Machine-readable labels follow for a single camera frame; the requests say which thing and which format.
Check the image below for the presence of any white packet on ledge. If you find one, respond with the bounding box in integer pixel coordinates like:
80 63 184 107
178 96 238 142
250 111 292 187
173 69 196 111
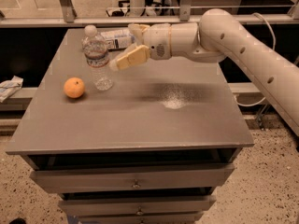
0 76 23 103

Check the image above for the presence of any lying white labelled bottle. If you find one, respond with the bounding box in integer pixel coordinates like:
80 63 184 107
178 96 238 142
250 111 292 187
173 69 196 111
100 28 135 50

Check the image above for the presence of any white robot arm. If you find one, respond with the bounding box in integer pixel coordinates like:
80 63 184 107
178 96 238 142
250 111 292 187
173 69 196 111
110 8 299 134

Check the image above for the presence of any grey drawer cabinet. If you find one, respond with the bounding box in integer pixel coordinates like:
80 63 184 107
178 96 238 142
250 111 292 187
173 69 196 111
5 27 255 224

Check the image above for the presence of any orange fruit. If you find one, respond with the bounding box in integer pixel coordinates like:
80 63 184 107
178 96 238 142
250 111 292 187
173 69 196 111
64 77 85 99

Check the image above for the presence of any clear water bottle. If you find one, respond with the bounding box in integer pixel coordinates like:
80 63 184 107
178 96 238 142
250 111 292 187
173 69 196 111
82 25 113 91

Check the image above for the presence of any middle grey drawer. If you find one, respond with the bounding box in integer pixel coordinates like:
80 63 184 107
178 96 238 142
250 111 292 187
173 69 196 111
59 195 216 217

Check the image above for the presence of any metal railing frame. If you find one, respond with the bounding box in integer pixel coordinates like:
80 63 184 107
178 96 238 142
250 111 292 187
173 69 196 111
0 0 299 28

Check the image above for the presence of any white cable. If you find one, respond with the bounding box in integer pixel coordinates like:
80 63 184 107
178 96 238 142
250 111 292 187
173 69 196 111
234 12 278 108

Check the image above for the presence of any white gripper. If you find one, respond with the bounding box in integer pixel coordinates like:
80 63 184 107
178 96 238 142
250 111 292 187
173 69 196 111
109 23 171 71

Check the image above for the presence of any grey drawer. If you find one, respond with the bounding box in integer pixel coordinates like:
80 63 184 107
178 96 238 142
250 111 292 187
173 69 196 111
59 195 216 217
30 163 235 193
78 212 203 224

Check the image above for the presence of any top grey drawer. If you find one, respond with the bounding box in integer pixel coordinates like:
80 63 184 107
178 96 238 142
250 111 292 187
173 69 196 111
30 163 235 193

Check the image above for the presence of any bottom grey drawer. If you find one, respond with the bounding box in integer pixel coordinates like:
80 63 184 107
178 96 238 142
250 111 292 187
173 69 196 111
78 212 203 224

